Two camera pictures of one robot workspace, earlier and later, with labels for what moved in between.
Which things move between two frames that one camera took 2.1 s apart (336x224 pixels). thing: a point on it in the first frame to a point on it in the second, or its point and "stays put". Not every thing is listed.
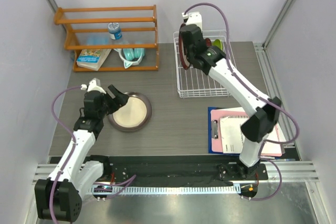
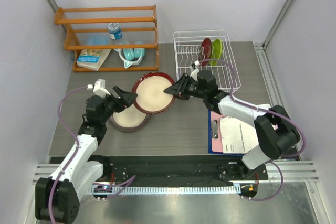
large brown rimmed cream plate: [134, 115] stays put
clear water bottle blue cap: [115, 31] stays put
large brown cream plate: [184, 59] to [150, 87]
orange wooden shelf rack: [70, 43] stays put
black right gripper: [185, 49] to [177, 88]
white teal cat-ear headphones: [130, 56] stays put
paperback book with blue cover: [92, 59] stays put
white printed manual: [232, 140] stays put
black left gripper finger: [120, 100] to [127, 98]
